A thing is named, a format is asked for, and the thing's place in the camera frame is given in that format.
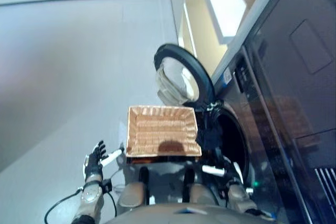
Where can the silver left robot leg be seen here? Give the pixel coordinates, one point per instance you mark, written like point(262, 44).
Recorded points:
point(132, 192)

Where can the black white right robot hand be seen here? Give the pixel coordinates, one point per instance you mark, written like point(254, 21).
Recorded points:
point(228, 169)

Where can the silver robot leg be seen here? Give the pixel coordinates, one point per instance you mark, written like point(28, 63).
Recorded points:
point(132, 192)
point(199, 192)

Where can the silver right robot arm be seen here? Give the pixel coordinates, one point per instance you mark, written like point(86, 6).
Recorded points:
point(241, 197)

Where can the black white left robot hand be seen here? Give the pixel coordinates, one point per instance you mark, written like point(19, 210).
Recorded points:
point(93, 161)

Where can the silver right robot leg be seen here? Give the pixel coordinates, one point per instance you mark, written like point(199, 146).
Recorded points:
point(199, 192)

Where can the woven wicker basket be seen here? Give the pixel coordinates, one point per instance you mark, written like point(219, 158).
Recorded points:
point(157, 129)

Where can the grey robot torso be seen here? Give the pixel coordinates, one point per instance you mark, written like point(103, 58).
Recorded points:
point(183, 214)

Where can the black cloth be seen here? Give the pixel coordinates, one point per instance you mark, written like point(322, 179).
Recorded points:
point(210, 137)

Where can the grey stacked dryer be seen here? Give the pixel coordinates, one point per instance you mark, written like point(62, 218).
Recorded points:
point(302, 64)

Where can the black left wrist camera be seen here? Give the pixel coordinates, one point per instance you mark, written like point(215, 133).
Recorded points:
point(107, 185)

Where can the grey front-load washing machine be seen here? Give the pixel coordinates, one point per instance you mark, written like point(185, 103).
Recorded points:
point(249, 129)

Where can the blue white energy label sticker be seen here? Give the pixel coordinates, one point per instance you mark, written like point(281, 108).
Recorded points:
point(228, 76)

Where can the round glass washing machine door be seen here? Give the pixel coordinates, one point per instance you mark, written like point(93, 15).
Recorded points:
point(178, 77)

